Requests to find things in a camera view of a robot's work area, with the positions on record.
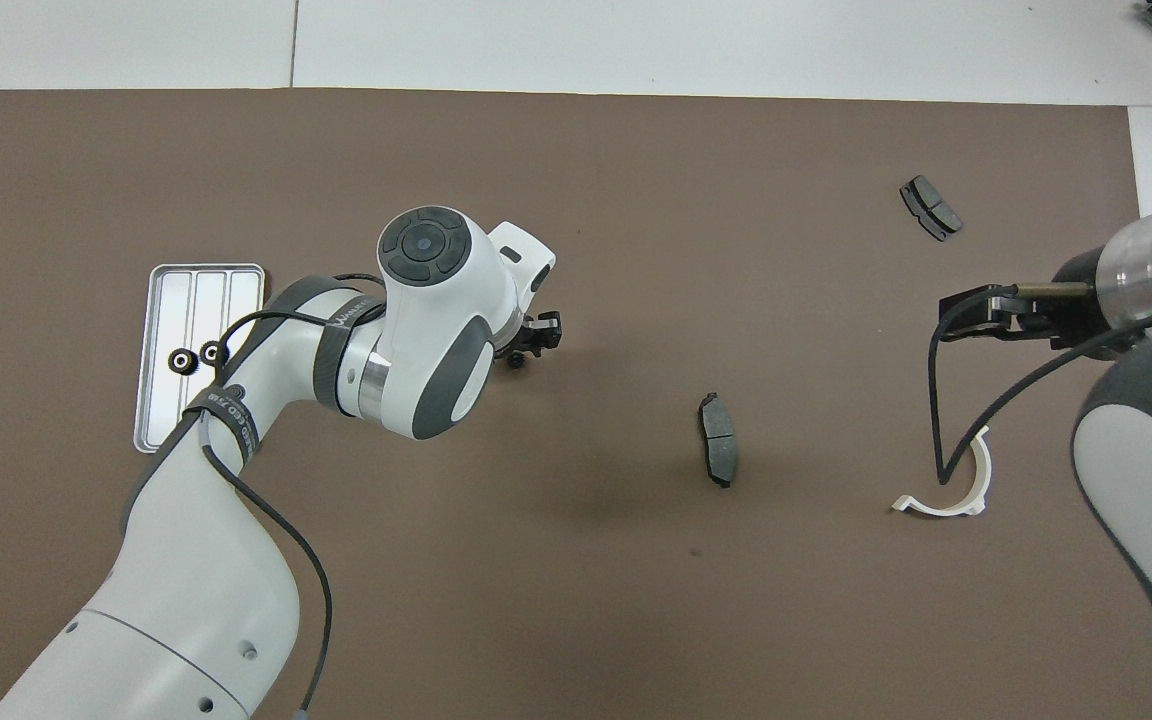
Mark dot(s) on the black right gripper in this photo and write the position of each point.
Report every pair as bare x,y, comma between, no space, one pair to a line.
1081,310

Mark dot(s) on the silver metal tray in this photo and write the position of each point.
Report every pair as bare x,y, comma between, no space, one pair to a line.
166,300

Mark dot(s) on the long dark brake pad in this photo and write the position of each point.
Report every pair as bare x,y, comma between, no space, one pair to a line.
719,440

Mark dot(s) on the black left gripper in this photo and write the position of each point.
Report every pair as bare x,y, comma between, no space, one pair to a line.
544,330

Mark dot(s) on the short dark brake pad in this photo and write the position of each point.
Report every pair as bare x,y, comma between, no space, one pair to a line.
931,208

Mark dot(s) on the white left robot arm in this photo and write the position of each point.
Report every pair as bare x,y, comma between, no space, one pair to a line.
186,600

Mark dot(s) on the white curved plastic bracket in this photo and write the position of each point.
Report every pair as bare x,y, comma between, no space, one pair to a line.
946,510

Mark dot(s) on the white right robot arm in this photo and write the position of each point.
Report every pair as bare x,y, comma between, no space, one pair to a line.
1136,480

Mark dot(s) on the brown paper table mat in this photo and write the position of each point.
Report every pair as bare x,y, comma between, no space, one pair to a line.
536,600

